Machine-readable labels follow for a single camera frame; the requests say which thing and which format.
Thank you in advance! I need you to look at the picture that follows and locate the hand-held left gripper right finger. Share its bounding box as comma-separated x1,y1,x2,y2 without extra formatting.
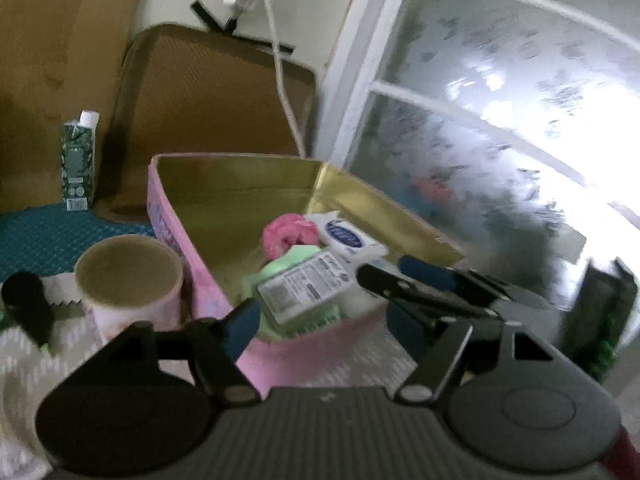
386,300,591,406

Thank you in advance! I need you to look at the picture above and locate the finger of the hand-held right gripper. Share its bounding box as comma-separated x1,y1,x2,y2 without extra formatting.
356,263,501,318
399,255,513,303

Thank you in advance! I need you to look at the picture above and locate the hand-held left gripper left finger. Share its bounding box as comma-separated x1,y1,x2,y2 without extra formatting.
65,297,262,407

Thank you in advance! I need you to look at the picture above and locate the white tissue pack blue print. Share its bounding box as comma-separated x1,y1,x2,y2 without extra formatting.
304,211,390,266

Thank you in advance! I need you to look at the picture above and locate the green tissue pack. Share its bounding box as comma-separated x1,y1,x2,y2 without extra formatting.
241,245,351,342

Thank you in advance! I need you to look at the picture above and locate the pink tin box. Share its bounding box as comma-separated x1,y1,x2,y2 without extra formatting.
146,154,468,397

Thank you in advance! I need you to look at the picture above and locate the pink knitted cloth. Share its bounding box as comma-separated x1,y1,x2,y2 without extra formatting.
262,213,321,261

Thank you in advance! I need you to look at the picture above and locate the nut can red label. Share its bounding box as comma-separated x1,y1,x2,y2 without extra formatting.
74,235,185,348

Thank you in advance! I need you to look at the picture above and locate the dark red cloth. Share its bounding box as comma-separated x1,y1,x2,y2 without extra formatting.
602,425,640,480

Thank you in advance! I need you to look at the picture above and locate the frosted window glass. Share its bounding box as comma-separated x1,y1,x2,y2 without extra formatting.
345,0,640,321

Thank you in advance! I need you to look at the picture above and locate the teal textured mat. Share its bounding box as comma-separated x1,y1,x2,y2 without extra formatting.
0,203,156,286

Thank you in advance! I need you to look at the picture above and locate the brown woven tray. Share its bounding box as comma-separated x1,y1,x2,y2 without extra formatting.
97,23,321,223

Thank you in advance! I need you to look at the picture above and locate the beige patterned tablecloth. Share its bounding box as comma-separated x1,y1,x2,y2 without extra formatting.
0,300,566,480

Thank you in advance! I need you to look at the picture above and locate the green drink carton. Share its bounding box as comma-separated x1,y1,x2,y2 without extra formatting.
60,110,100,212

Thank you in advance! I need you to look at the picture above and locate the black tape strip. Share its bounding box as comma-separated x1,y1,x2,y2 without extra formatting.
232,35,296,56
190,0,237,36

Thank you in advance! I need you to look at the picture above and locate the wood-pattern board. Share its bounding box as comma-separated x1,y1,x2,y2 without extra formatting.
0,0,166,211

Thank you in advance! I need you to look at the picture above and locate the white window frame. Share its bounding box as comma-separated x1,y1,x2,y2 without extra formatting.
312,0,640,221

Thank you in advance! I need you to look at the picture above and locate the white cable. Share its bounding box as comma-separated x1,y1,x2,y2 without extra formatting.
260,0,313,158

